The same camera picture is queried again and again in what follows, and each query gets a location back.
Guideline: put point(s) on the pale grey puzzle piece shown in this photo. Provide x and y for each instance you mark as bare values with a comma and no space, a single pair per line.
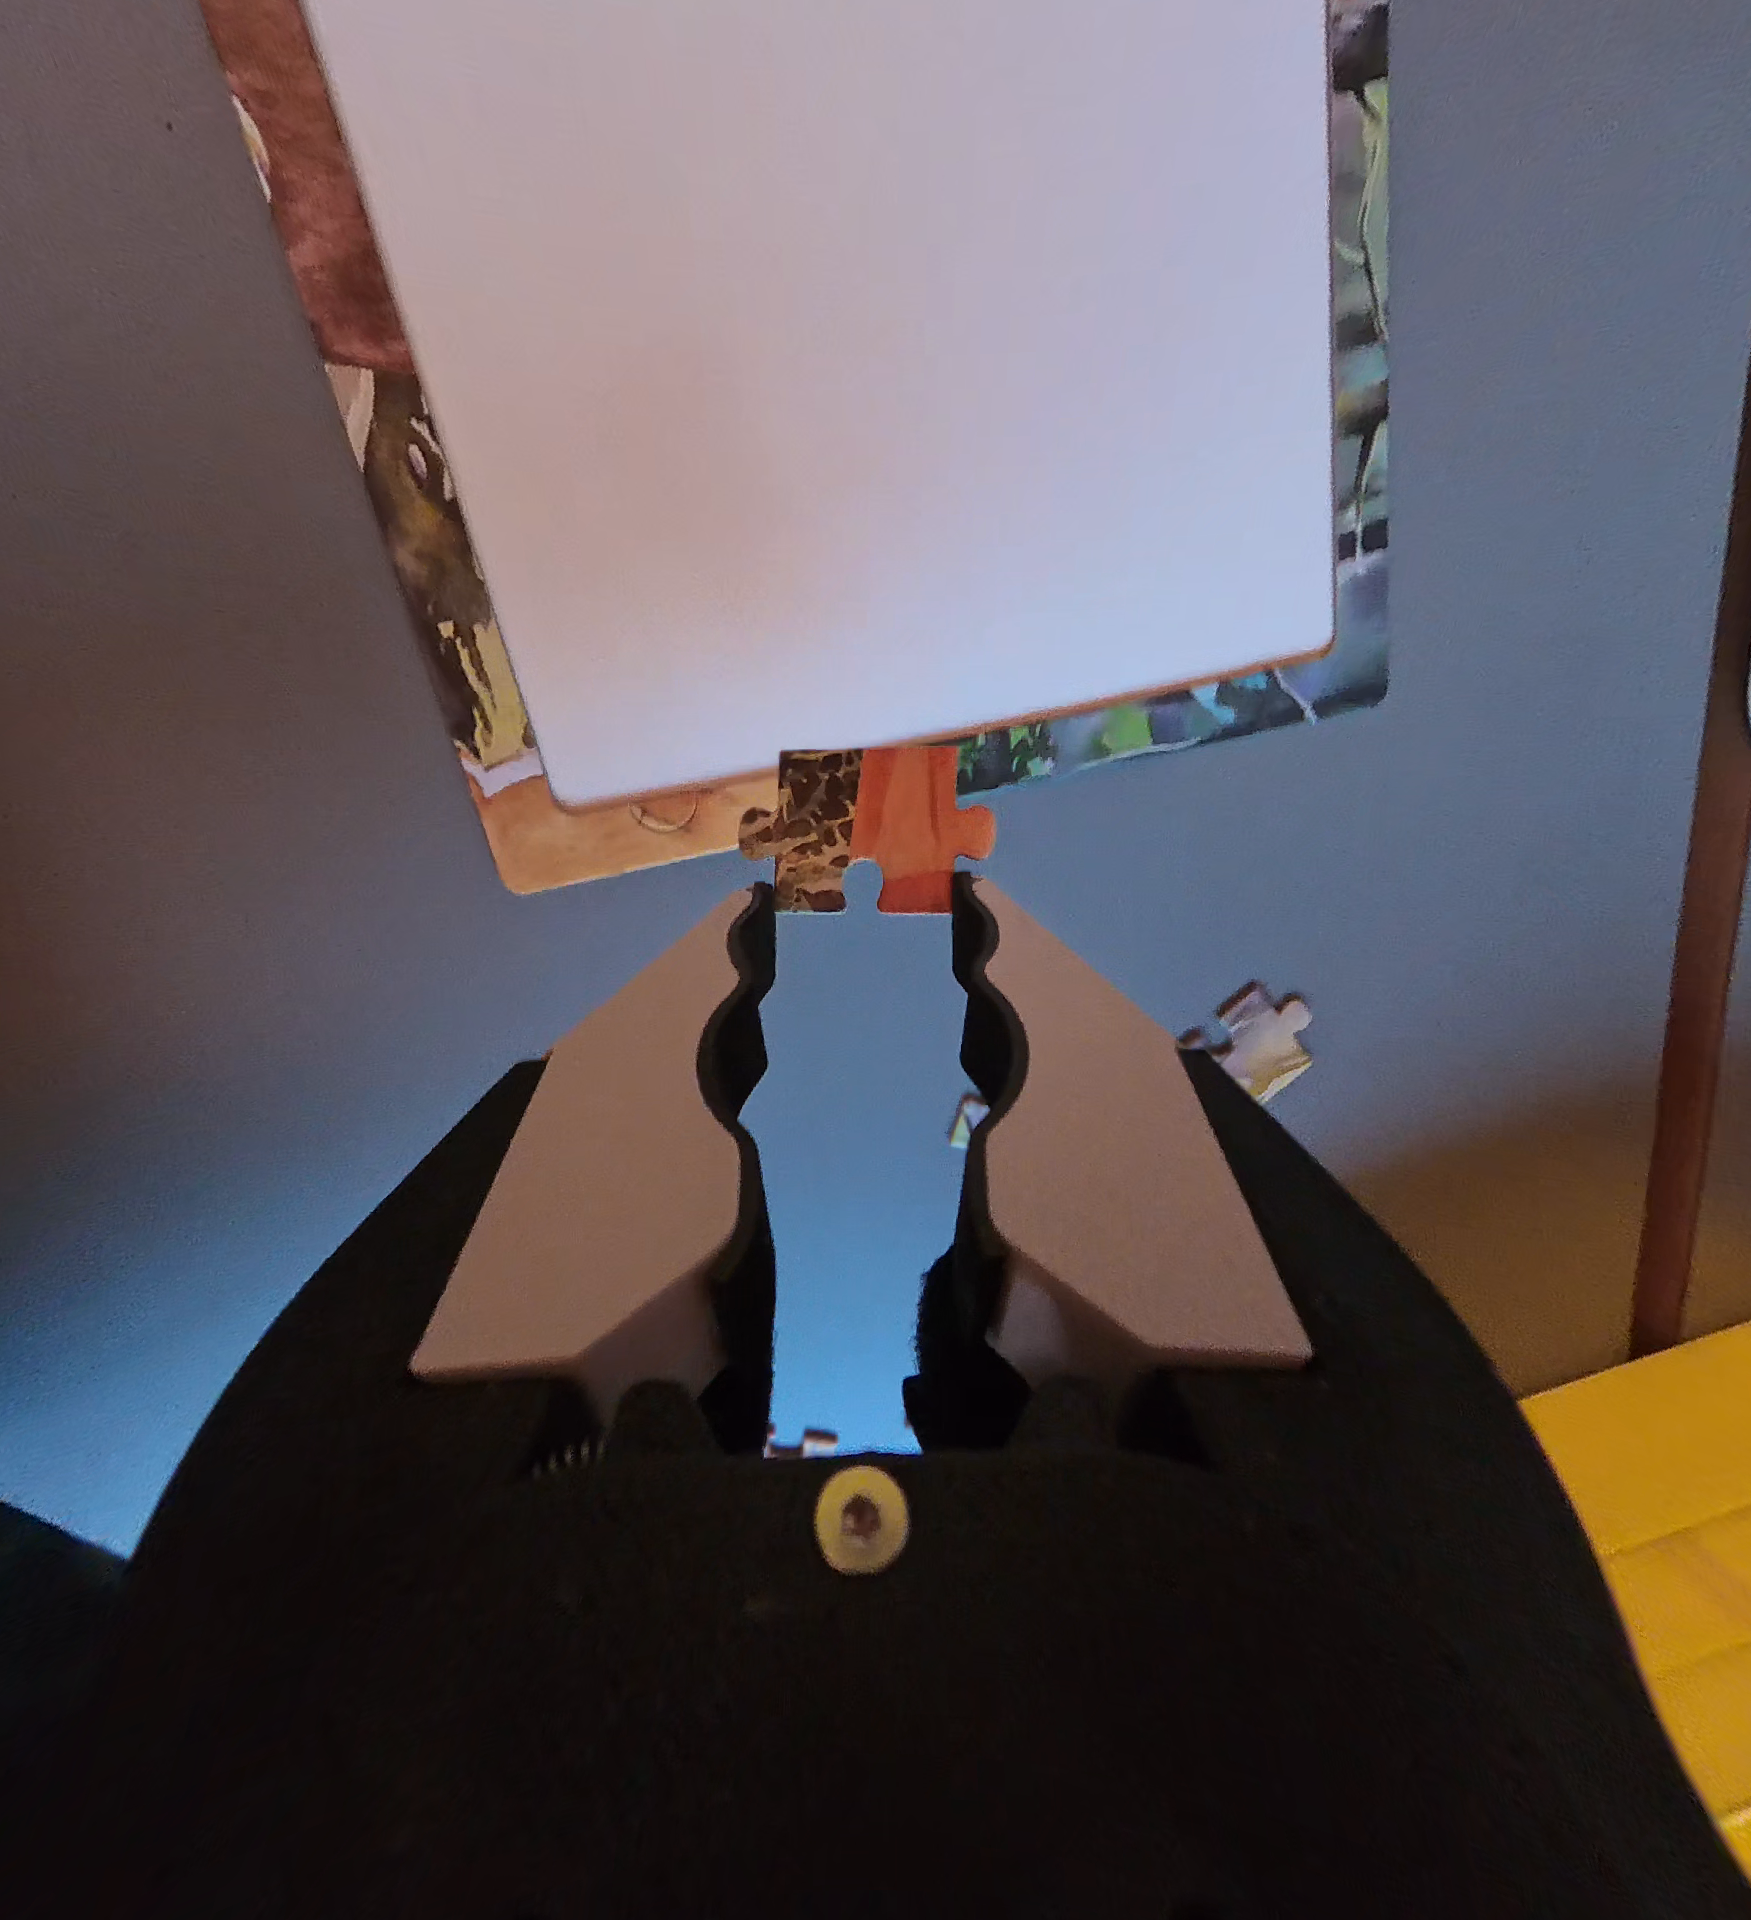
1264,1042

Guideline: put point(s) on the pink puzzle piece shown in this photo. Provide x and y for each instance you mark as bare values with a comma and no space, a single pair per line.
801,1443

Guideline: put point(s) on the red dark puzzle piece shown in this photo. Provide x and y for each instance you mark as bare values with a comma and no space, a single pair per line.
906,839

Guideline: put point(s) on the puzzle frame board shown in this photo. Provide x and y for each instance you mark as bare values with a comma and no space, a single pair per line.
816,374

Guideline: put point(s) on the yellow plastic bin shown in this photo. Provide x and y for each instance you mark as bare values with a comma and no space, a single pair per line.
1716,1574

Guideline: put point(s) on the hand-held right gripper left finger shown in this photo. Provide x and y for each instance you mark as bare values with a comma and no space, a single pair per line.
588,1199

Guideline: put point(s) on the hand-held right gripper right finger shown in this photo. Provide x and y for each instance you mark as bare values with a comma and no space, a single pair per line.
1130,1199

